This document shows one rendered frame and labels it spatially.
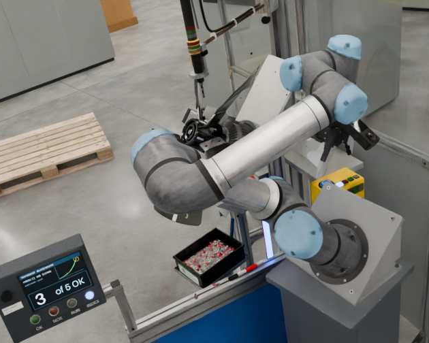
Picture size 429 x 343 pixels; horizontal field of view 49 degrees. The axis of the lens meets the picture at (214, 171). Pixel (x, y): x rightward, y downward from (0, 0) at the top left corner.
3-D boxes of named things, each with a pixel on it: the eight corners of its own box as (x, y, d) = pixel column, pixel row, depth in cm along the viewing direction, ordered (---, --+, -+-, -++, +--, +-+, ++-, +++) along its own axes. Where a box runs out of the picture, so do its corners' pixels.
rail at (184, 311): (347, 235, 182) (347, 218, 178) (354, 240, 178) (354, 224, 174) (131, 342, 155) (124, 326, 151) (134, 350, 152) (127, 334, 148)
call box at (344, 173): (346, 190, 175) (345, 166, 170) (364, 201, 167) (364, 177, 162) (311, 205, 171) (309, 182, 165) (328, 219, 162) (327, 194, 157)
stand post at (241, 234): (256, 312, 257) (231, 173, 211) (264, 323, 249) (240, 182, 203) (249, 316, 255) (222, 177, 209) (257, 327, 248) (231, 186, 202)
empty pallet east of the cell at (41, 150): (96, 123, 530) (92, 111, 523) (114, 158, 448) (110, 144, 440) (-12, 158, 500) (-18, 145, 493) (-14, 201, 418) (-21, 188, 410)
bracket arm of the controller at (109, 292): (121, 285, 143) (118, 278, 142) (124, 291, 141) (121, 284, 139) (45, 320, 136) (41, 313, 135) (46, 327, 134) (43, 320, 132)
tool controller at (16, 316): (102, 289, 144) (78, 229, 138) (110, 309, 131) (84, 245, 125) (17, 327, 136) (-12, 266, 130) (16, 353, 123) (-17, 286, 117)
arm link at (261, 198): (294, 242, 132) (135, 197, 98) (268, 209, 143) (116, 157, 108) (321, 211, 129) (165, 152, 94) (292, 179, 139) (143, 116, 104)
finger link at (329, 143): (323, 161, 122) (338, 131, 120) (329, 164, 120) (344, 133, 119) (316, 158, 118) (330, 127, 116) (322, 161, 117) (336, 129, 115)
